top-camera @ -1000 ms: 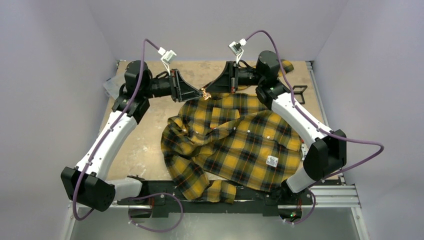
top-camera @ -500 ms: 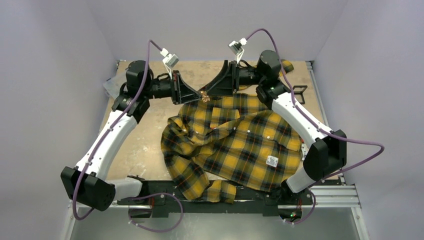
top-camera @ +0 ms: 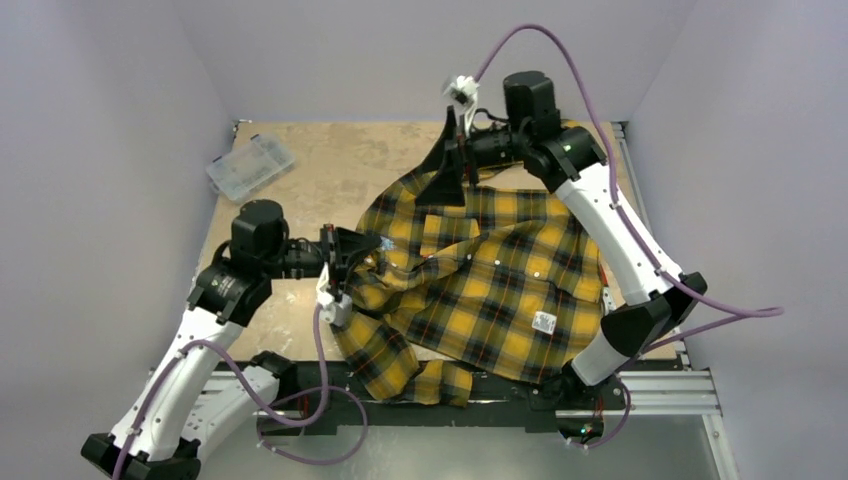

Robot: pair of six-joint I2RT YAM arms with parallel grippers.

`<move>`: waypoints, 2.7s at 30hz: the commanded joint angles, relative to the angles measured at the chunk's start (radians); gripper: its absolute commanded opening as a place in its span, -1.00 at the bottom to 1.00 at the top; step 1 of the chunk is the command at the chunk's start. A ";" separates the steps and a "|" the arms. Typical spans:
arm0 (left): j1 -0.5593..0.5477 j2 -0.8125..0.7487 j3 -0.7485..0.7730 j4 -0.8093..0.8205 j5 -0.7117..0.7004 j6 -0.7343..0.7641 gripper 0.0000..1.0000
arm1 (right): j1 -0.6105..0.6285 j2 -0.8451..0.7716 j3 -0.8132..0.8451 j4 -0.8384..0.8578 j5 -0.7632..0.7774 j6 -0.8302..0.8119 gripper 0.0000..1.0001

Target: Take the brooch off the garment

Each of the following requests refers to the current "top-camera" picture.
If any clear plastic organizer box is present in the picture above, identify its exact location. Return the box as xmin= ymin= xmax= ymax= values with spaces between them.
xmin=206 ymin=133 xmax=296 ymax=203

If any yellow plaid flannel shirt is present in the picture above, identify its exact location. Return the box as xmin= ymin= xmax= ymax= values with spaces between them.
xmin=332 ymin=171 xmax=604 ymax=400

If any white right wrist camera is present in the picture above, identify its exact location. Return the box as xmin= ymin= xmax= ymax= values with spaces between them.
xmin=442 ymin=75 xmax=479 ymax=136

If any aluminium rail frame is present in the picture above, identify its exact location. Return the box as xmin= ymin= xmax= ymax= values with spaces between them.
xmin=135 ymin=119 xmax=740 ymax=480

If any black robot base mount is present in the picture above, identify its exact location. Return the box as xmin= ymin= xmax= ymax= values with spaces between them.
xmin=245 ymin=357 xmax=631 ymax=439

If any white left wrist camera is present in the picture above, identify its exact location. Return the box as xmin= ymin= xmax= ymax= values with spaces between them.
xmin=315 ymin=263 xmax=353 ymax=327

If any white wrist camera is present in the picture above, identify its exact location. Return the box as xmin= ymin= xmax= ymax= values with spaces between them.
xmin=315 ymin=263 xmax=353 ymax=327
xmin=442 ymin=75 xmax=479 ymax=136

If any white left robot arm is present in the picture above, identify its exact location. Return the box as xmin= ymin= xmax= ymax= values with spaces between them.
xmin=81 ymin=199 xmax=381 ymax=479

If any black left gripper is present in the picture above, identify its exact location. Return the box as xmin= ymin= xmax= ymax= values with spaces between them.
xmin=263 ymin=220 xmax=381 ymax=288

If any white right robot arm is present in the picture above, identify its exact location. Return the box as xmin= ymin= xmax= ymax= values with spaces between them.
xmin=415 ymin=71 xmax=707 ymax=407

